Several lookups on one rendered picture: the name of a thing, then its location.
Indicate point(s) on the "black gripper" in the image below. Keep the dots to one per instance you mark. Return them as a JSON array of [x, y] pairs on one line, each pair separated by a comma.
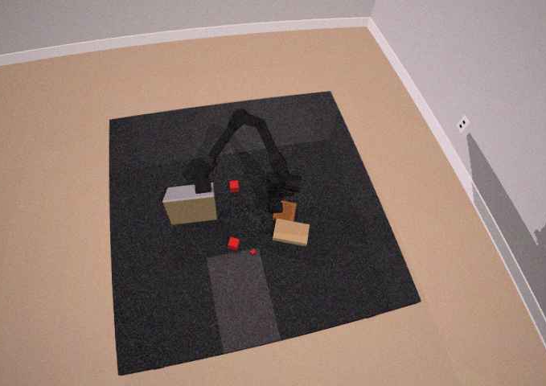
[[274, 199]]

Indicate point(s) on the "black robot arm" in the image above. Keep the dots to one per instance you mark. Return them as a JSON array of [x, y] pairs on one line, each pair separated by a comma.
[[281, 179]]

